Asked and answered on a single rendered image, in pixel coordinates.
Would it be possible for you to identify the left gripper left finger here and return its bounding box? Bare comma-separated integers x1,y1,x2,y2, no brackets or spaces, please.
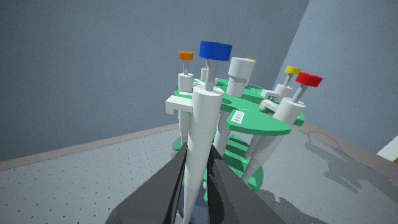
105,142,188,224

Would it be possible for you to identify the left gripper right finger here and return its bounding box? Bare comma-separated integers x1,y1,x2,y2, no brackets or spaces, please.
207,145,286,224

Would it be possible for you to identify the grey perforated base plate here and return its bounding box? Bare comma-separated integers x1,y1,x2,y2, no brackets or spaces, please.
0,126,398,224

